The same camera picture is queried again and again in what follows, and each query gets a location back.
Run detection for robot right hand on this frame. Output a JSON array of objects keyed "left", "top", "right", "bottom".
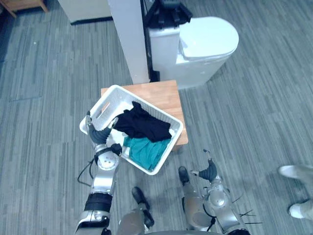
[{"left": 190, "top": 148, "right": 218, "bottom": 183}]

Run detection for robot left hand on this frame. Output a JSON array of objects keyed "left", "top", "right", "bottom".
[{"left": 85, "top": 111, "right": 119, "bottom": 147}]

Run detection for white plastic laundry basket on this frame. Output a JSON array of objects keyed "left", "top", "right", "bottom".
[{"left": 79, "top": 84, "right": 184, "bottom": 176}]

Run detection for black cloth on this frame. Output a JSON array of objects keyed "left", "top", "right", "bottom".
[{"left": 113, "top": 100, "right": 172, "bottom": 143}]

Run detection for teal cloth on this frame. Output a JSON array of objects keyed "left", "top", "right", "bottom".
[{"left": 123, "top": 136, "right": 172, "bottom": 171}]

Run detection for robot right leg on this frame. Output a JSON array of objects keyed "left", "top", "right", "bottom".
[{"left": 178, "top": 166, "right": 216, "bottom": 232}]

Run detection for robot leg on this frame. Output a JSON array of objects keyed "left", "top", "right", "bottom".
[
  {"left": 178, "top": 166, "right": 216, "bottom": 232},
  {"left": 118, "top": 186, "right": 156, "bottom": 235}
]

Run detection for wooden stool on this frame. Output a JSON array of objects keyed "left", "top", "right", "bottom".
[{"left": 100, "top": 79, "right": 189, "bottom": 153}]

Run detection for robot left leg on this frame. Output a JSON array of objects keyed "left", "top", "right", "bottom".
[{"left": 118, "top": 186, "right": 156, "bottom": 235}]

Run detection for person's foot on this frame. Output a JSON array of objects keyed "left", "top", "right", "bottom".
[
  {"left": 278, "top": 164, "right": 313, "bottom": 181},
  {"left": 288, "top": 198, "right": 313, "bottom": 220}
]

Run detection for white partition panel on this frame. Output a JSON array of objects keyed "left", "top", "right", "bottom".
[{"left": 107, "top": 0, "right": 150, "bottom": 85}]

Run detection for white toilet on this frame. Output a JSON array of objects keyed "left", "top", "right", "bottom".
[{"left": 148, "top": 16, "right": 240, "bottom": 90}]

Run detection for white cabinet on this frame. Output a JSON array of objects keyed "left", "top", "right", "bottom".
[{"left": 57, "top": 0, "right": 113, "bottom": 25}]

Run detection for black device on toilet tank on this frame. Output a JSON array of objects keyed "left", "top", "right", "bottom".
[{"left": 143, "top": 0, "right": 193, "bottom": 29}]

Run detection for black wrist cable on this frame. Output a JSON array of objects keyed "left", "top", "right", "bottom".
[{"left": 77, "top": 157, "right": 99, "bottom": 187}]

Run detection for black cable ties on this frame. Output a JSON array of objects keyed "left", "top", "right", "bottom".
[{"left": 231, "top": 192, "right": 263, "bottom": 226}]

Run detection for wooden furniture frame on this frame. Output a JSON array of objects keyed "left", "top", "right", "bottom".
[{"left": 0, "top": 0, "right": 49, "bottom": 19}]

